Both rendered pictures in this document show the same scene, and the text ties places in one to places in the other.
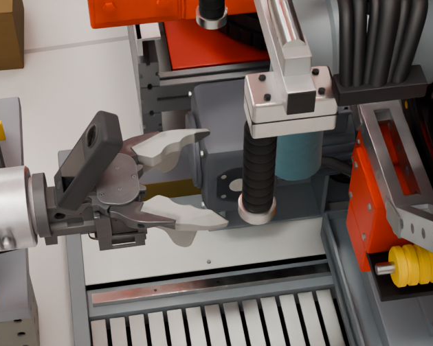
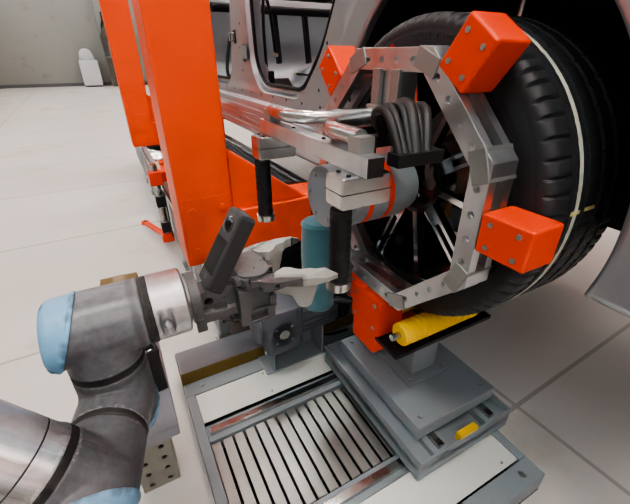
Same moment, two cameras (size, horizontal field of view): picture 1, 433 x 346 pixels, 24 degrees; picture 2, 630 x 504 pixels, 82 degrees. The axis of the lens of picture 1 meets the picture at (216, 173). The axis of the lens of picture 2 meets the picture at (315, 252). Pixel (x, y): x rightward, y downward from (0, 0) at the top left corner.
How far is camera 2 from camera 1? 0.63 m
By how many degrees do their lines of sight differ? 26
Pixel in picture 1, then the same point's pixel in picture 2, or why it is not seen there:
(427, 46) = (402, 180)
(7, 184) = (163, 275)
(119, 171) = (249, 260)
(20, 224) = (179, 304)
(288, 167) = (319, 302)
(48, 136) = (166, 354)
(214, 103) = not seen: hidden behind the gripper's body
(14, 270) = (163, 403)
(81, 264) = (199, 412)
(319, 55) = not seen: hidden behind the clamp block
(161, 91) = not seen: hidden behind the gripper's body
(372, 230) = (379, 319)
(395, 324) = (389, 387)
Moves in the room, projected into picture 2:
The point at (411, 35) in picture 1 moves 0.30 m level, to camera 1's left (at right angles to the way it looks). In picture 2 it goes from (428, 120) to (229, 132)
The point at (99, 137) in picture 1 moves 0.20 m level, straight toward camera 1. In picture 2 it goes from (236, 218) to (308, 295)
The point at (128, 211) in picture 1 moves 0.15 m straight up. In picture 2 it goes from (265, 279) to (257, 171)
